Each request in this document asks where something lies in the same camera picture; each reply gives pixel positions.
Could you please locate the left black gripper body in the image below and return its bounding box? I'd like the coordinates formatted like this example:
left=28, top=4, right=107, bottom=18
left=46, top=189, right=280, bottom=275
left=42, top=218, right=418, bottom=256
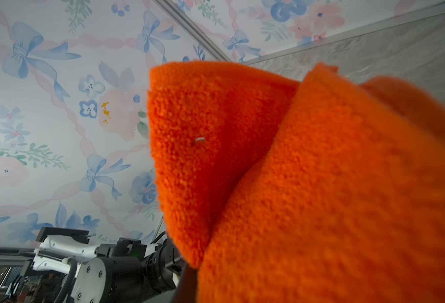
left=68, top=239, right=185, bottom=302

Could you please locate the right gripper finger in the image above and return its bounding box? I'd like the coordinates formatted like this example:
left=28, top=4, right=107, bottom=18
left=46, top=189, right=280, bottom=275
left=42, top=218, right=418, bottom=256
left=171, top=265, right=198, bottom=303

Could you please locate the orange microfiber cloth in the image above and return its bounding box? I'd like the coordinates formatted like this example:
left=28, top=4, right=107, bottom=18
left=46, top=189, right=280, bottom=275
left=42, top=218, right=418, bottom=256
left=147, top=61, right=445, bottom=302

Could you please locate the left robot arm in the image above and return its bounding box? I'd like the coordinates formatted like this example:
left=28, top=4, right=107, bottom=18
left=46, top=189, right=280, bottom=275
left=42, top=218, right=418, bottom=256
left=20, top=227, right=186, bottom=302

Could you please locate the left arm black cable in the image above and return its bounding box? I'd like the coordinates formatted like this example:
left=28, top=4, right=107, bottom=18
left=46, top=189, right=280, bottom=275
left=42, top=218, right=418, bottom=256
left=51, top=257, right=79, bottom=303

